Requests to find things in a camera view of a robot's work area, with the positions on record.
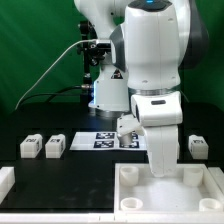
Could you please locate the white left obstacle wall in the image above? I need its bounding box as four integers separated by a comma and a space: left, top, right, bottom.
0, 167, 15, 204

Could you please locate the white square tabletop part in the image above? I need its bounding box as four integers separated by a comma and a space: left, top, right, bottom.
114, 164, 224, 213

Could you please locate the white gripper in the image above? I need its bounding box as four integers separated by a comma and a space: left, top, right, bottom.
143, 125, 179, 177

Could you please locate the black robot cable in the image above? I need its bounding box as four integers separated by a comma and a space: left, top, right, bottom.
19, 84, 95, 107

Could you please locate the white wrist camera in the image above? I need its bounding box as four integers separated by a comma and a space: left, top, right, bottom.
116, 114, 144, 146

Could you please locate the white obstacle wall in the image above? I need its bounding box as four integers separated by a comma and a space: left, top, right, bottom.
0, 167, 15, 204
209, 167, 224, 194

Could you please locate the white sheet with tags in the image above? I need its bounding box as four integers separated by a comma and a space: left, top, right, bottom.
70, 132, 146, 151

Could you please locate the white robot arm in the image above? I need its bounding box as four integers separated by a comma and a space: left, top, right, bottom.
74, 0, 208, 177

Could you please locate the white right obstacle wall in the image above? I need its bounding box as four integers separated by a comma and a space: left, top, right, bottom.
209, 167, 224, 194

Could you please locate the grey camera cable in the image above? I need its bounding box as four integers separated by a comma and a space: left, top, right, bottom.
14, 39, 98, 111

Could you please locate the black camera stand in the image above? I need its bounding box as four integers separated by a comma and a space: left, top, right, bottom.
77, 21, 111, 84

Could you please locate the white front table rail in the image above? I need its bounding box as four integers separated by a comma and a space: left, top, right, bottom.
0, 213, 224, 224

